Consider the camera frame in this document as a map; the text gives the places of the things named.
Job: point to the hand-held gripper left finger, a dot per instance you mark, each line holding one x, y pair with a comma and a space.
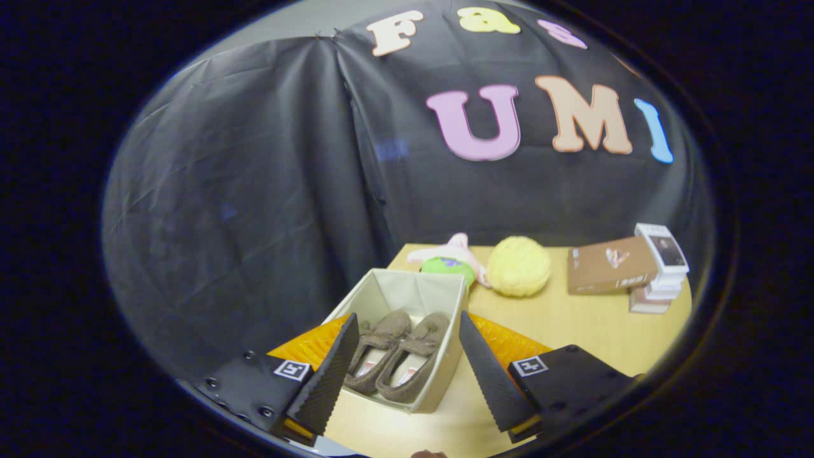
331, 375

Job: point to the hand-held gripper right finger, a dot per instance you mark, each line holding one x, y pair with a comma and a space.
493, 375

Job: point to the beige fabric storage box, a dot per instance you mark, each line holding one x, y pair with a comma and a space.
445, 375

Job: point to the brown shoe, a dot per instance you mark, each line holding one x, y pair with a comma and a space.
423, 337
381, 327

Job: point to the yellow plush ball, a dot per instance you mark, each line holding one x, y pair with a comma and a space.
518, 267

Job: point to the pink star plush toy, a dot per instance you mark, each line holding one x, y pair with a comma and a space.
458, 251

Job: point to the brown book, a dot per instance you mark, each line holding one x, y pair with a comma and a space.
610, 267

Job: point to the pale pink book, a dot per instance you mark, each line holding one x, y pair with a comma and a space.
648, 304

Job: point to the black backdrop cloth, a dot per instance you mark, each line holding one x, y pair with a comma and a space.
254, 191

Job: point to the white book with portrait cover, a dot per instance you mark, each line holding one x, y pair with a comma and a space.
664, 249

